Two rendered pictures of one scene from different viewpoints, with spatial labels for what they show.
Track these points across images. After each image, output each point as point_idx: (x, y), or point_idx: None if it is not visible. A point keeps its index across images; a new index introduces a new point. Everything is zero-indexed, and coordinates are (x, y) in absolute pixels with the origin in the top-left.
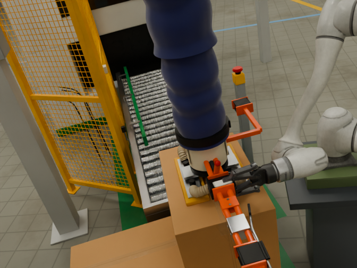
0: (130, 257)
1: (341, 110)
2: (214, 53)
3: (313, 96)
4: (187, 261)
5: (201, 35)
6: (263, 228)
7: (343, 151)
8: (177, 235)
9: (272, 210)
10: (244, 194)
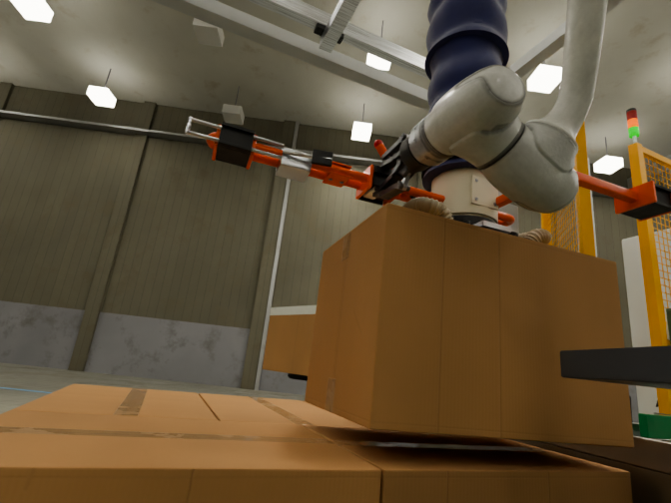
0: None
1: None
2: (483, 51)
3: (569, 1)
4: (318, 305)
5: (448, 24)
6: (370, 253)
7: None
8: (324, 252)
9: (383, 207)
10: (384, 194)
